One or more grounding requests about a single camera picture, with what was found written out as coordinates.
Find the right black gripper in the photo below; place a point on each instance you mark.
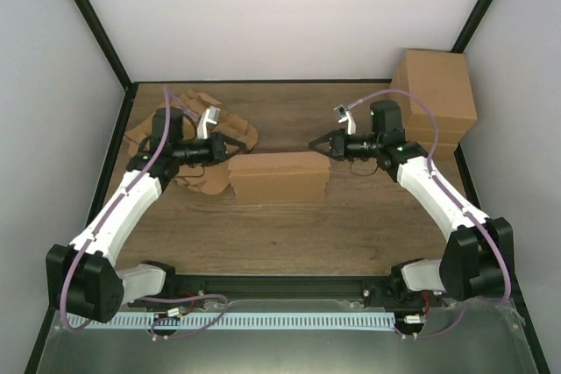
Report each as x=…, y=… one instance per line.
x=339, y=145

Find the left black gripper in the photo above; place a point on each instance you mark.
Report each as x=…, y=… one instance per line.
x=217, y=151

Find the brown cardboard box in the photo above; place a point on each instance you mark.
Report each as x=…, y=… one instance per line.
x=283, y=177

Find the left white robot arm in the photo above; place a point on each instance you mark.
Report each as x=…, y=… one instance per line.
x=81, y=277

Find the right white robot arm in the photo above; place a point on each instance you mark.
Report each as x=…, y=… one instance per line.
x=478, y=258

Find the middle folded cardboard box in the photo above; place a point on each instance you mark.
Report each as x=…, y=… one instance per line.
x=442, y=132

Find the folded cardboard box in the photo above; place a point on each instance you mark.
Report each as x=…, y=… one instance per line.
x=442, y=82
x=441, y=150
x=442, y=132

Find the bottom folded cardboard box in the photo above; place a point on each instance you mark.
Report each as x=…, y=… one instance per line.
x=441, y=150

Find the top folded cardboard box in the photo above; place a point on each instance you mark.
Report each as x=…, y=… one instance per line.
x=442, y=82

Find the stack of flat cardboard blanks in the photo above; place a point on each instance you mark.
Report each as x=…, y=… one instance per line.
x=190, y=155

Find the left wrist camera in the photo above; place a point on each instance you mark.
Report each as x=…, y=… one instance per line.
x=209, y=117

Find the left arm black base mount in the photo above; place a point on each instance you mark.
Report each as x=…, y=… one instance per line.
x=178, y=287

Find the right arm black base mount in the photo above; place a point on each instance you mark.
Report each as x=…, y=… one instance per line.
x=390, y=291

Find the light blue slotted cable duct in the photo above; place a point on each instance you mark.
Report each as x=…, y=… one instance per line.
x=253, y=321

